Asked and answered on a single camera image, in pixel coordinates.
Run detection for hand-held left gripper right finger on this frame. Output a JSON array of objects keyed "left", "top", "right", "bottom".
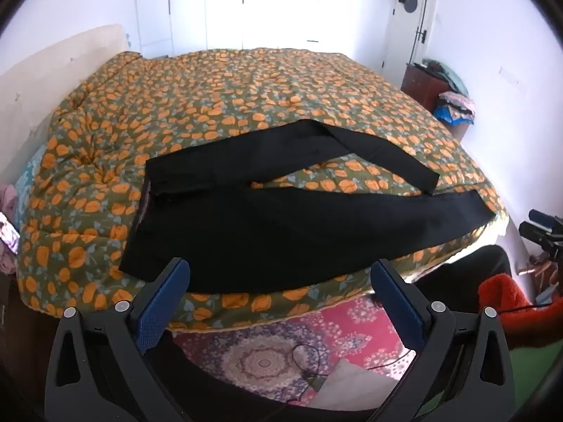
[{"left": 371, "top": 258, "right": 515, "bottom": 422}]

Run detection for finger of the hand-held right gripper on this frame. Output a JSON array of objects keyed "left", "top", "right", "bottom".
[
  {"left": 529, "top": 209, "right": 563, "bottom": 229},
  {"left": 519, "top": 222, "right": 563, "bottom": 252}
]

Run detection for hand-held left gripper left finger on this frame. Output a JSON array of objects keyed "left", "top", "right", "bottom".
[{"left": 44, "top": 257, "right": 191, "bottom": 422}]

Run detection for black pants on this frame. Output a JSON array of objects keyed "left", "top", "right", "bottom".
[{"left": 120, "top": 119, "right": 495, "bottom": 294}]

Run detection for brown wooden furniture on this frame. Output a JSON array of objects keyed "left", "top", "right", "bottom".
[{"left": 528, "top": 252, "right": 563, "bottom": 304}]

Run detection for pink floral bedsheet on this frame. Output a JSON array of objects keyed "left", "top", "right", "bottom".
[{"left": 169, "top": 294, "right": 423, "bottom": 405}]

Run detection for dark cloth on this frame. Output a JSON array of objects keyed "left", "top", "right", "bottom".
[{"left": 413, "top": 246, "right": 513, "bottom": 302}]

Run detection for red fuzzy garment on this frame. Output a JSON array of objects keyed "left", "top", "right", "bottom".
[{"left": 479, "top": 273, "right": 563, "bottom": 352}]

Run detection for blue bag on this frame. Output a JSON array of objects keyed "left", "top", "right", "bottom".
[{"left": 435, "top": 105, "right": 462, "bottom": 129}]

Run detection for pink clothes pile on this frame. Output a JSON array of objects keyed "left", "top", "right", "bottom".
[{"left": 437, "top": 91, "right": 476, "bottom": 124}]

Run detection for green garment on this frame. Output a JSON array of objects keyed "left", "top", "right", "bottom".
[{"left": 506, "top": 343, "right": 557, "bottom": 422}]

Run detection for brown wooden cabinet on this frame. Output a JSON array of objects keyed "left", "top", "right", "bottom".
[{"left": 401, "top": 62, "right": 471, "bottom": 141}]

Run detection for pink cloth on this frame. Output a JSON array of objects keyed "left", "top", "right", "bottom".
[{"left": 0, "top": 184, "right": 18, "bottom": 273}]

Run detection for light blue patterned cloth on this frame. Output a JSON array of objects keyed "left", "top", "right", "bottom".
[{"left": 15, "top": 145, "right": 49, "bottom": 196}]

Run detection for white door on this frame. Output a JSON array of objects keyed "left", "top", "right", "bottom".
[{"left": 382, "top": 0, "right": 441, "bottom": 84}]

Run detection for orange floral green quilt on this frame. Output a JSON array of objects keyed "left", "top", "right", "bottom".
[{"left": 15, "top": 48, "right": 511, "bottom": 332}]

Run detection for cream headboard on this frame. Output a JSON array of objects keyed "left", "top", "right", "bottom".
[{"left": 0, "top": 24, "right": 133, "bottom": 185}]

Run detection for white wardrobe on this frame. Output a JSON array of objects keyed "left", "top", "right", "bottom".
[{"left": 134, "top": 0, "right": 392, "bottom": 58}]

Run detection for black cable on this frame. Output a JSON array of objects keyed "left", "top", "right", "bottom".
[{"left": 290, "top": 344, "right": 418, "bottom": 381}]

